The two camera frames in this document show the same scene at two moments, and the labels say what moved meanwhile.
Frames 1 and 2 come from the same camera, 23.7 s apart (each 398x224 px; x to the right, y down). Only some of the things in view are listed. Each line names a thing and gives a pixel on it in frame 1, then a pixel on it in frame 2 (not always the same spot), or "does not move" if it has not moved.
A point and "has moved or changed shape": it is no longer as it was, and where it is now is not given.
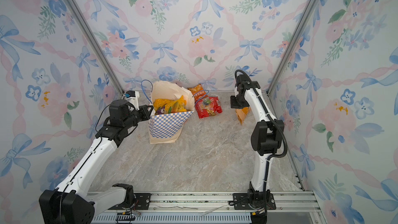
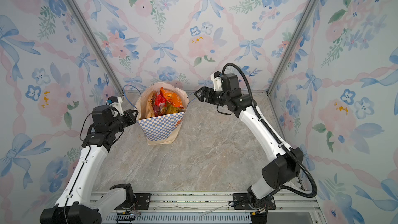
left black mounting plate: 141,201 does not move
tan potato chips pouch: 242,113 has moved or changed shape
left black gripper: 143,109 to 132,119
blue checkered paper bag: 166,128 has moved or changed shape
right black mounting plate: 240,201 does not move
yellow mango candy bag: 175,106 does not move
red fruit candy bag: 208,106 to 159,102
